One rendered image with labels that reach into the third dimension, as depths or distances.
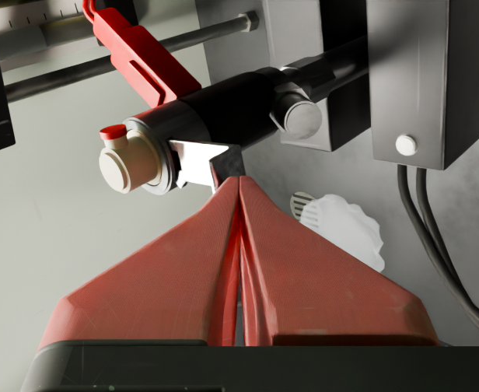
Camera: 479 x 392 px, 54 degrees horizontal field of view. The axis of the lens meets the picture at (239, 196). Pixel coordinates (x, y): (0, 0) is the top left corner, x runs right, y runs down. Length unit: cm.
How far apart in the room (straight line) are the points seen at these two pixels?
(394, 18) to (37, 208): 34
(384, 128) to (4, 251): 34
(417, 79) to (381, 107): 2
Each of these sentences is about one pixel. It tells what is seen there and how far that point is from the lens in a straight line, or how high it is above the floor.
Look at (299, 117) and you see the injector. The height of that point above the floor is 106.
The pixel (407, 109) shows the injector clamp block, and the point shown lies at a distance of 24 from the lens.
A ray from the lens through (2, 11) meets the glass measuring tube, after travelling 43.
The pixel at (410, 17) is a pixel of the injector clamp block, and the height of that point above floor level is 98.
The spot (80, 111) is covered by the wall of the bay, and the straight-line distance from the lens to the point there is 46.
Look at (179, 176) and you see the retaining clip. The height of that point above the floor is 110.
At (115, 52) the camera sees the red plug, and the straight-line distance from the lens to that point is 20.
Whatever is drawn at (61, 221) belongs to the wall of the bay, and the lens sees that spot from 47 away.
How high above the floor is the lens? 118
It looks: 36 degrees down
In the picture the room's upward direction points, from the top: 122 degrees counter-clockwise
